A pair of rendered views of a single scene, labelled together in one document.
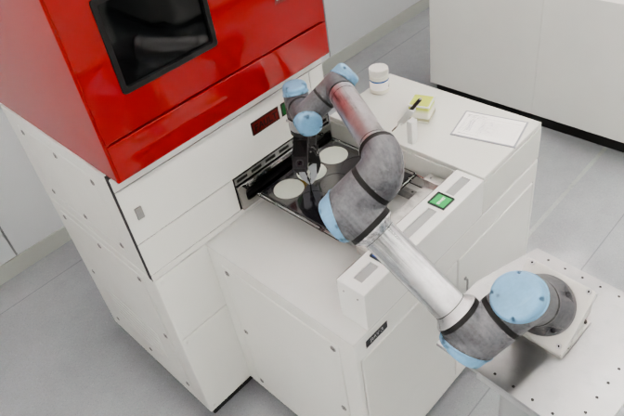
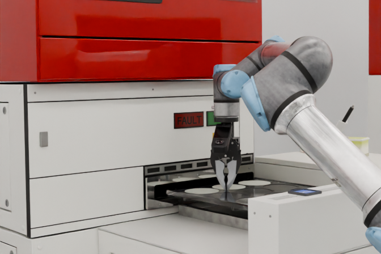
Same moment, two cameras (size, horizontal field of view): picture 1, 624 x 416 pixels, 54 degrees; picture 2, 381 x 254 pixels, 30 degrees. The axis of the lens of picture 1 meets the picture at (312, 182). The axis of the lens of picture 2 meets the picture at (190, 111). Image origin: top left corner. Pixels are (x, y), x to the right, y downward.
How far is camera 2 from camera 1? 104 cm
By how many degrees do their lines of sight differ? 36
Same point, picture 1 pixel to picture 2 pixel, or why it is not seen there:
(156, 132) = (87, 51)
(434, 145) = not seen: hidden behind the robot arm
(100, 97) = not seen: outside the picture
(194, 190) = (102, 152)
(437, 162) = not seen: hidden behind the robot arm
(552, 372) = not seen: outside the picture
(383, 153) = (312, 38)
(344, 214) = (267, 83)
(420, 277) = (344, 151)
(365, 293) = (280, 203)
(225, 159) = (141, 136)
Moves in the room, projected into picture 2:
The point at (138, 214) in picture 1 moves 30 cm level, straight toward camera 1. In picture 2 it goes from (42, 140) to (63, 151)
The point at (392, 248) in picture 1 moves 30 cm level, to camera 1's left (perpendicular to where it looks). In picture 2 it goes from (315, 121) to (172, 123)
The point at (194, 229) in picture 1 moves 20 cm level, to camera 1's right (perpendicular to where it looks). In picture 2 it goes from (90, 200) to (164, 199)
